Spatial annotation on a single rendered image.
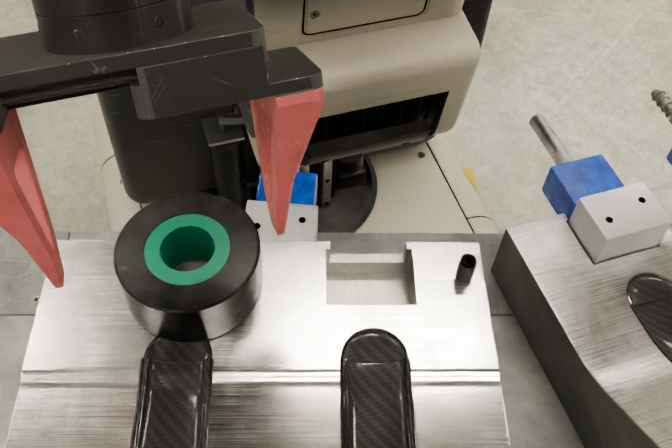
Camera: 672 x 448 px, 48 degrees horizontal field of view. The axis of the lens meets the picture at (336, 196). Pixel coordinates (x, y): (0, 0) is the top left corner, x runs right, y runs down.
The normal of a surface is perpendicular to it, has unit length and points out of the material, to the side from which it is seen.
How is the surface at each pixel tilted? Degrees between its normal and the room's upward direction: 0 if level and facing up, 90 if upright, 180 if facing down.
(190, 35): 27
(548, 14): 0
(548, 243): 0
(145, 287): 0
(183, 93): 63
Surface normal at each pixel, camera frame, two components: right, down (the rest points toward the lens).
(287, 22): 0.30, 0.84
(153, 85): 0.29, 0.39
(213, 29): -0.11, -0.89
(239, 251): 0.04, -0.62
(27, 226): 0.31, 0.69
